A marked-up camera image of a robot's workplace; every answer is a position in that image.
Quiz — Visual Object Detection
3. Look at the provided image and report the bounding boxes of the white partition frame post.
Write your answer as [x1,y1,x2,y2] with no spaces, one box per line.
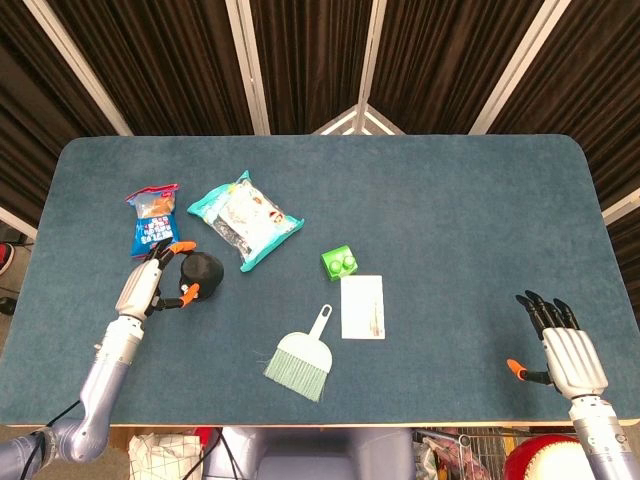
[22,0,134,137]
[224,0,272,136]
[468,0,560,136]
[355,0,389,136]

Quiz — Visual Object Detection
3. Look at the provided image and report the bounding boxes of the grey blue robot torso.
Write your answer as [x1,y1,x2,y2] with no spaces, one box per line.
[219,426,416,480]

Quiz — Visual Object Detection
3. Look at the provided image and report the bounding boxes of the dark brown pleated curtain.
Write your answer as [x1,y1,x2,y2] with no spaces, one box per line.
[0,0,640,266]

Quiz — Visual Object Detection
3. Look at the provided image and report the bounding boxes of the blue felt table cover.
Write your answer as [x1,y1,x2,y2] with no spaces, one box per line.
[0,133,640,427]

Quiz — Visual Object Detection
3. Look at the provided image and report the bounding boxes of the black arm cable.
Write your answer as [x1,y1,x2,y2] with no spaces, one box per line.
[29,399,81,480]

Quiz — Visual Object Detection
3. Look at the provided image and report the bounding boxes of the white printed card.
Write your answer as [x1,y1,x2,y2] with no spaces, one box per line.
[340,274,387,341]

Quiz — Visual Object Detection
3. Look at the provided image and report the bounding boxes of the teal white snack bag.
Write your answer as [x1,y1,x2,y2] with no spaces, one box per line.
[186,170,306,274]

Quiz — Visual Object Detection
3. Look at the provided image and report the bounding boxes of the small black bowl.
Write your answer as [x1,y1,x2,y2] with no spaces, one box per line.
[178,252,225,301]

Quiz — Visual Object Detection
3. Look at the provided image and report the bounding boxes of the white checked cloth bag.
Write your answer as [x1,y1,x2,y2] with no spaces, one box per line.
[128,432,204,480]

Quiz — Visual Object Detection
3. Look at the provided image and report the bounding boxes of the brown cardboard box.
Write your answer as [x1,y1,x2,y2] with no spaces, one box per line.
[107,425,146,454]

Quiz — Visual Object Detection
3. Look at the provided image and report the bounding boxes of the blue red snack bag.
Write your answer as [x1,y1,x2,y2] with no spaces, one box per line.
[124,182,189,260]

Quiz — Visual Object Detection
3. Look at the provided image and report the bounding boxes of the metal wire basket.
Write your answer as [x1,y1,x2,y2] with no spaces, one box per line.
[414,427,579,480]

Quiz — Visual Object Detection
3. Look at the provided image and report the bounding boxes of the mint green hand brush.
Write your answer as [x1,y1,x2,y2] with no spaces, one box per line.
[262,303,334,402]

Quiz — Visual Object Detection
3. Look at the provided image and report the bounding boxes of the right robot hand orange thumb tip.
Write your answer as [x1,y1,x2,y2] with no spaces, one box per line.
[506,289,610,400]

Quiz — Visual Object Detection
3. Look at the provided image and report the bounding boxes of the green toy brick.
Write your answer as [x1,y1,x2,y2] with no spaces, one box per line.
[320,243,361,283]

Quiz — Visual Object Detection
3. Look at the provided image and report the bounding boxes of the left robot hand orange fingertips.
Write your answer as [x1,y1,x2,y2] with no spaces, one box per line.
[114,238,201,321]

